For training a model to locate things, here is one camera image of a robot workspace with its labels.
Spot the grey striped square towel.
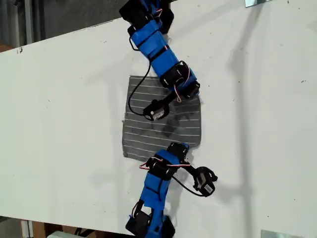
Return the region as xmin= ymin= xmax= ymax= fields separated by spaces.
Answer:
xmin=121 ymin=74 xmax=204 ymax=163

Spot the white table leg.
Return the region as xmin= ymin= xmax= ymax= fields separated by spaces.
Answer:
xmin=20 ymin=219 xmax=34 ymax=238

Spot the short black camera stalk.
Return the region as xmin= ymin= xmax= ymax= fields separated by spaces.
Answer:
xmin=179 ymin=164 xmax=199 ymax=178
xmin=158 ymin=92 xmax=178 ymax=104

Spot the black camera cable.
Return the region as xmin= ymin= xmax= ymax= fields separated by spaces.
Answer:
xmin=127 ymin=63 xmax=153 ymax=117
xmin=171 ymin=175 xmax=208 ymax=198

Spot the black camera box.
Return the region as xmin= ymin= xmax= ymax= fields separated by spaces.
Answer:
xmin=143 ymin=99 xmax=171 ymax=121
xmin=193 ymin=166 xmax=219 ymax=198

